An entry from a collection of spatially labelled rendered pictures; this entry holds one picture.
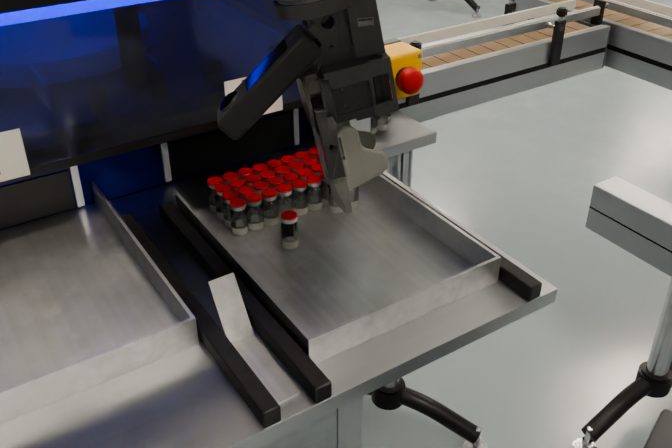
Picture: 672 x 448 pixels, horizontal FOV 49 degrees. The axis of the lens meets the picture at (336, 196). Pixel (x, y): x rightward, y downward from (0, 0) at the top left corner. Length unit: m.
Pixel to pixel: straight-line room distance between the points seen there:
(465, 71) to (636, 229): 0.62
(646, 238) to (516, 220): 0.97
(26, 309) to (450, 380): 1.34
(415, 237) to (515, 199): 1.88
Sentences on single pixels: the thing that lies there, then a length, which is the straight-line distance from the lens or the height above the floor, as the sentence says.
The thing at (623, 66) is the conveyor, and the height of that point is 0.86.
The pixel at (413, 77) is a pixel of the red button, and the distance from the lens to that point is 1.11.
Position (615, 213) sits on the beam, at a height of 0.51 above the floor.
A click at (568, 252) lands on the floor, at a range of 2.58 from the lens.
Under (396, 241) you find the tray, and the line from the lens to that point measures 0.95.
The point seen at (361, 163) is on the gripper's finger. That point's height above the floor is 1.08.
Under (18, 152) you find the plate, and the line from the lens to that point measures 0.93.
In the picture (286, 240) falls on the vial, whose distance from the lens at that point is 0.92.
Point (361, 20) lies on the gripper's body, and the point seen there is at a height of 1.21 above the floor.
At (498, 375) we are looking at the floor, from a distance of 2.07.
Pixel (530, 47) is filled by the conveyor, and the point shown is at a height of 0.93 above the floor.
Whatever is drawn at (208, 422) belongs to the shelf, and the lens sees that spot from 0.73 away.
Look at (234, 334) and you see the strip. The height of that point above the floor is 0.89.
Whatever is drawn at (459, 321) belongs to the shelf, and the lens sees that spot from 0.84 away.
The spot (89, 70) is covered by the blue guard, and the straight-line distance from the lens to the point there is 0.92.
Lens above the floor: 1.41
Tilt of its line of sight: 31 degrees down
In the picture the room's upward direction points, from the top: straight up
